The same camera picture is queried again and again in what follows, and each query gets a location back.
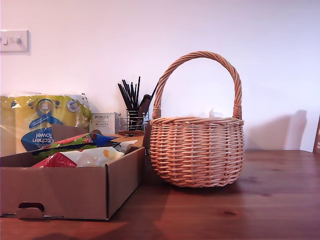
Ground white Galaxy egg bag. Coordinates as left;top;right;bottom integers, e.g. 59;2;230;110
109;139;139;154

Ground blue Terry's egg bag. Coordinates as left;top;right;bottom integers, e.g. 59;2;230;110
31;132;126;159

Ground woven wicker basket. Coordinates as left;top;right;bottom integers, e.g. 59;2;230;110
149;50;245;189

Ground white Porlex box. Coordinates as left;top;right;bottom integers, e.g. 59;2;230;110
91;111;121;135

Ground brown cardboard box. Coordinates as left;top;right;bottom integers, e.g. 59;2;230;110
0;123;152;221

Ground black chopstick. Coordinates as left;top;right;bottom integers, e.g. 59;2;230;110
135;76;142;111
121;79;135;111
149;78;161;99
117;83;131;111

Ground yellow kitchen towel pack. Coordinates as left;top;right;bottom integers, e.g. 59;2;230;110
0;91;93;158

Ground brown knife handle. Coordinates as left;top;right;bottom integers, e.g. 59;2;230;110
136;94;153;131

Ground wire utensil holder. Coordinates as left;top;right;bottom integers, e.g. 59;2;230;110
119;107;150;132

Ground white wall switch plate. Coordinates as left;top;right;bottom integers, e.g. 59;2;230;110
0;29;30;54

